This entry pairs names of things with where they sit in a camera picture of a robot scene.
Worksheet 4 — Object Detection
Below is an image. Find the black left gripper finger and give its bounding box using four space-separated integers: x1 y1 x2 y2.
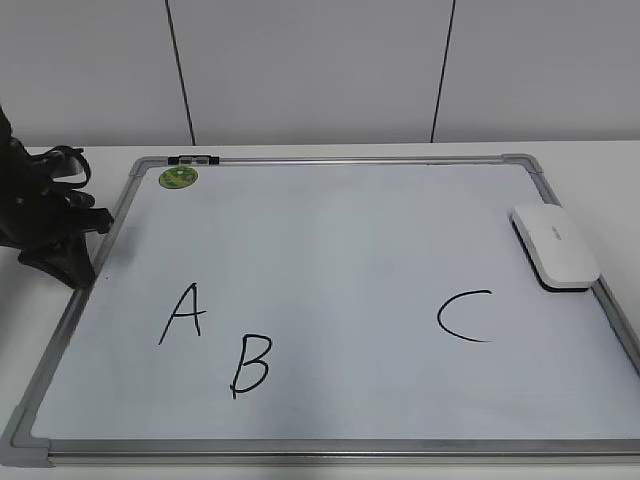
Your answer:
65 192 114 234
18 234 95 289

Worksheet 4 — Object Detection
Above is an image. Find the green round magnet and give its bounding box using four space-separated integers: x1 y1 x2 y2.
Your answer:
158 166 199 190

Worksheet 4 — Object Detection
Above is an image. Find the black silver frame clip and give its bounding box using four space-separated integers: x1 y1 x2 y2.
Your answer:
167 155 220 166

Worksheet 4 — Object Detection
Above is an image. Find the white whiteboard eraser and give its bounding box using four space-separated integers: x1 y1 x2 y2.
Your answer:
510 203 601 292

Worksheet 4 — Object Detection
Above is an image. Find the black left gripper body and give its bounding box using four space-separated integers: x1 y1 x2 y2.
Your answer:
1 115 83 250

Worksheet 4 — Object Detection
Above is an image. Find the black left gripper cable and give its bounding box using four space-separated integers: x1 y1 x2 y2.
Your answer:
27 145 92 190

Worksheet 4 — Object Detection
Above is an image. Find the grey framed whiteboard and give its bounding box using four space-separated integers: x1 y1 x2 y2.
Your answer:
1 155 639 467

